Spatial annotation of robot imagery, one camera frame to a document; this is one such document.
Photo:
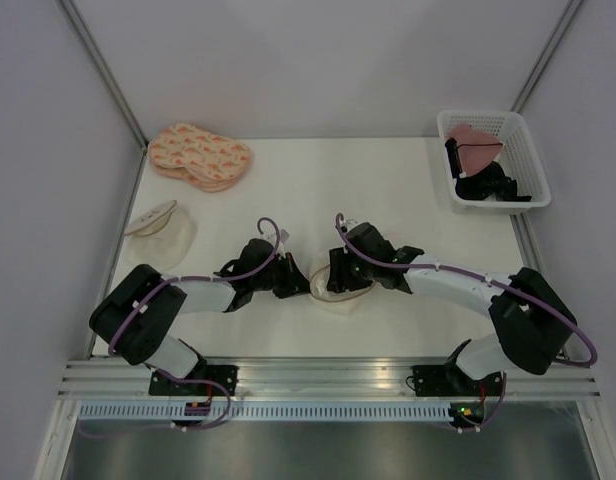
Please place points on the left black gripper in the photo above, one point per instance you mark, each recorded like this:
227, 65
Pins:
295, 282

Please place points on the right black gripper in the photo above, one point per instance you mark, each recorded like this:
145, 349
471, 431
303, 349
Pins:
339, 278

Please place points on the white round mesh laundry bag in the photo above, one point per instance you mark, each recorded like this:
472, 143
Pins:
335, 303

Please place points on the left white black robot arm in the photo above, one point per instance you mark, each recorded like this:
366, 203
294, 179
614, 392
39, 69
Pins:
135, 318

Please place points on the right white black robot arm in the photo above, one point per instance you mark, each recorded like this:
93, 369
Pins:
531, 323

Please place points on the pink patterned laundry bag stack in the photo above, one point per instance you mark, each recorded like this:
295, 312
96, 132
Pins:
202, 159

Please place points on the black bra in basket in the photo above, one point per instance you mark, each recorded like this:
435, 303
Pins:
490, 181

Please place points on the pink bra in basket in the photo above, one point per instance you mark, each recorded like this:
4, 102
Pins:
474, 150

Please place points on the white plastic basket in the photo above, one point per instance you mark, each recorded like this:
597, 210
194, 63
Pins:
518, 158

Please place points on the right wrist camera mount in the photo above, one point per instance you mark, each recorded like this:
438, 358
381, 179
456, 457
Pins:
343, 224

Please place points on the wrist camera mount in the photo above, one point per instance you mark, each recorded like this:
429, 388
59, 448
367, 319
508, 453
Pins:
283, 237
343, 224

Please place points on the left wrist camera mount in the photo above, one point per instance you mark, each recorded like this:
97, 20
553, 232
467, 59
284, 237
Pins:
283, 237

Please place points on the white slotted cable duct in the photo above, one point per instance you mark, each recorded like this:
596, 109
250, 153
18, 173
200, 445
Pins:
186, 411

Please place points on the aluminium mounting rail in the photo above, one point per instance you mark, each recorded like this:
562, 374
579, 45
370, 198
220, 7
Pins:
319, 378

